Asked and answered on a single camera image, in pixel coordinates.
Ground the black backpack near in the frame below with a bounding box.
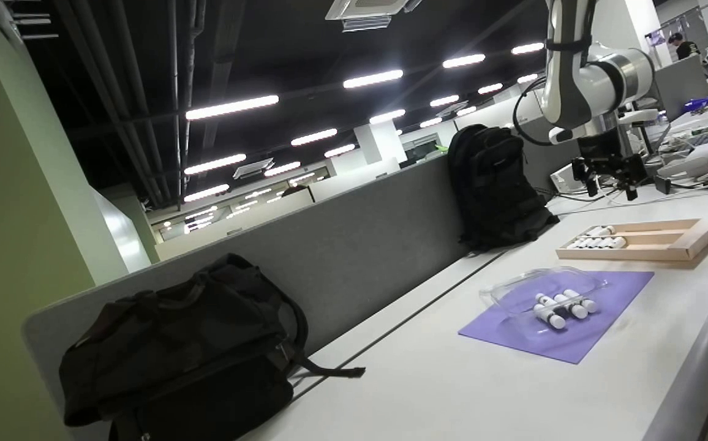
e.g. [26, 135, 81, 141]
[57, 250, 367, 441]

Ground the black backpack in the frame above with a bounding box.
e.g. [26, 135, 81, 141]
[57, 250, 367, 441]
[448, 125, 558, 251]

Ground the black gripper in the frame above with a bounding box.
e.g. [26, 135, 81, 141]
[571, 131, 647, 195]

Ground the wooden tray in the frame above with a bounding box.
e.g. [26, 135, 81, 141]
[556, 216, 708, 263]

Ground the black backpack far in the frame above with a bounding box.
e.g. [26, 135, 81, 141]
[448, 125, 558, 251]

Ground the grey desk divider panel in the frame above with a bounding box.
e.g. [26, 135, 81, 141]
[23, 156, 465, 441]

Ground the purple paper mat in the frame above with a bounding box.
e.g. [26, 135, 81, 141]
[462, 268, 651, 365]

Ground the white bottle in container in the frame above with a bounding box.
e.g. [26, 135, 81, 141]
[533, 304, 567, 330]
[556, 292, 590, 320]
[565, 289, 601, 314]

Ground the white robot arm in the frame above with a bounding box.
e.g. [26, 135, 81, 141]
[541, 0, 654, 200]

